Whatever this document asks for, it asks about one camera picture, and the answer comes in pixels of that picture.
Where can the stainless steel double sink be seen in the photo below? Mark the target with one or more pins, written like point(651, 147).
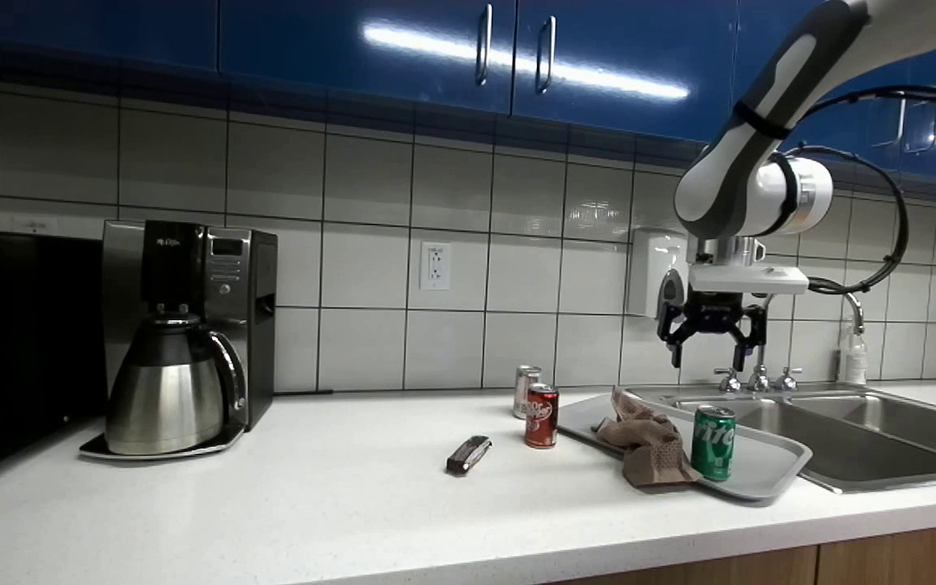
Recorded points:
point(902, 433)

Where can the white wall soap dispenser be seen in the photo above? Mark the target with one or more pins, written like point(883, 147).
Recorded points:
point(649, 264)

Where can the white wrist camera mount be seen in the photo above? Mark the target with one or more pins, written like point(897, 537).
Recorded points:
point(749, 279)

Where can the blue glossy upper cabinet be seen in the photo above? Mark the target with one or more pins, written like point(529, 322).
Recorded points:
point(274, 42)

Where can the black microwave oven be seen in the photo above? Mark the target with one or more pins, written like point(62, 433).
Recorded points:
point(19, 345)

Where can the chrome gooseneck faucet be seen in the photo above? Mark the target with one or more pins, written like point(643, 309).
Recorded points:
point(762, 381)

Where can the red soda can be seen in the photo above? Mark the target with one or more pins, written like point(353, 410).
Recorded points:
point(542, 417)

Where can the green soda can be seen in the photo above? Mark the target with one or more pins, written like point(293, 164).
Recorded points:
point(713, 443)

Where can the wooden lower cabinet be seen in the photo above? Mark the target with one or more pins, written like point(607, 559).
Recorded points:
point(878, 553)

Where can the beige waffle cloth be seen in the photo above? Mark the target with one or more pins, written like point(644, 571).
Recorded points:
point(649, 445)

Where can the grey plastic tray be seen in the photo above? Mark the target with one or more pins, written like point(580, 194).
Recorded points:
point(765, 458)

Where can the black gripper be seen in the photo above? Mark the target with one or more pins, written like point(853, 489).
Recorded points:
point(724, 314)

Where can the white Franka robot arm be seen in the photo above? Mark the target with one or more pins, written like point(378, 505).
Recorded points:
point(770, 183)

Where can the silver soda can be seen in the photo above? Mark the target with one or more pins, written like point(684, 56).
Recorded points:
point(522, 384)

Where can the white soap bottle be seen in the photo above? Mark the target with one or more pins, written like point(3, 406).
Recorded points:
point(850, 362)

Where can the black steel coffee maker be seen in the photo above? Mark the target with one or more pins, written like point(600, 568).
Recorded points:
point(235, 293)

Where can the steel coffee carafe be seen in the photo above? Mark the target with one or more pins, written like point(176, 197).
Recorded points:
point(171, 392)

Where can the white wall outlet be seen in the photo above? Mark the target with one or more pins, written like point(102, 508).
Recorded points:
point(438, 264)

